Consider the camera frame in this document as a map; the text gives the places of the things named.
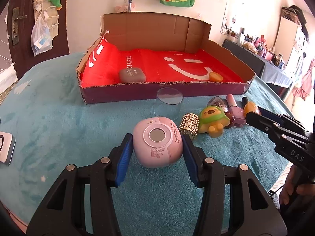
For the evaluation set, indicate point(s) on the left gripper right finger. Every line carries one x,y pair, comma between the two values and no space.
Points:
234,202

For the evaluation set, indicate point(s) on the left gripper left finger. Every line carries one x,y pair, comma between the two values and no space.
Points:
61,212

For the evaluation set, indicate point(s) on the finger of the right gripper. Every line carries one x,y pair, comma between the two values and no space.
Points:
264,124
284,121

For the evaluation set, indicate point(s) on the pink nail polish bottle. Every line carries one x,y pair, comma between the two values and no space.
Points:
236,111

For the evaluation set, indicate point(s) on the black nail polish bottle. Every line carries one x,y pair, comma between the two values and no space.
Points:
245,101

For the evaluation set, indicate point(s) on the orange round soap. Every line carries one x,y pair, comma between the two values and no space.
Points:
251,107
215,77

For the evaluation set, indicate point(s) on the gold studded cylinder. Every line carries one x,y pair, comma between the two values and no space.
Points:
189,125

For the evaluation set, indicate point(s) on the clear glass cup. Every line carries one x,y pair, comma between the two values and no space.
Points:
168,103

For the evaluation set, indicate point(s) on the pink round mirror case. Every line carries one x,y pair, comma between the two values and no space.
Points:
157,142

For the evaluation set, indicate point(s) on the person's right hand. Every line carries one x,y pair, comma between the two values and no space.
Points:
288,188

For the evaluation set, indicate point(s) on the pink hanging garment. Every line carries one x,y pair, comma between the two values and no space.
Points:
306,84

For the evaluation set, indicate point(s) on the dark red ball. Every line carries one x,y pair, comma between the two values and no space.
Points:
231,118

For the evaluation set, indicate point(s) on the black side table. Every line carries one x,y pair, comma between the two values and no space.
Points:
276,78

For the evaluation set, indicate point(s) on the yellow green duck toy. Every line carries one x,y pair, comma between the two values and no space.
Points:
213,120

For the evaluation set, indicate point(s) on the silver glitter ball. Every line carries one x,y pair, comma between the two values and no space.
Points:
218,102

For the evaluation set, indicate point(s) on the white wardrobe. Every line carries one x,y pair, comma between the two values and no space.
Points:
292,33

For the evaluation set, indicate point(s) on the white square charger device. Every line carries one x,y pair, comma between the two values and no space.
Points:
7,145

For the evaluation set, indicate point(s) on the teal fleece blanket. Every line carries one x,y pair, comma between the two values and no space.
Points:
53,128

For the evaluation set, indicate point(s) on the red Miniso bag liner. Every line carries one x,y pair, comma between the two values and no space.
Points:
106,60

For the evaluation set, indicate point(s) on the cardboard tray box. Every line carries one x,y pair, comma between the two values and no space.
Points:
162,32

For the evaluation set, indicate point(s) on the dark brown door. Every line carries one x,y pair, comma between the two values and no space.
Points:
22,56

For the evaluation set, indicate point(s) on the white plastic bag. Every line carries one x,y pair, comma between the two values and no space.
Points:
41,40

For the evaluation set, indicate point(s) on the pink pig plush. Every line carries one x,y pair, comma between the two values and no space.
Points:
123,8

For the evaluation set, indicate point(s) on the beige hanging organizer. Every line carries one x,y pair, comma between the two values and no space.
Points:
49,14

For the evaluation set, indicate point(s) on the door handle plate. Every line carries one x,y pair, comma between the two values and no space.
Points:
15,24

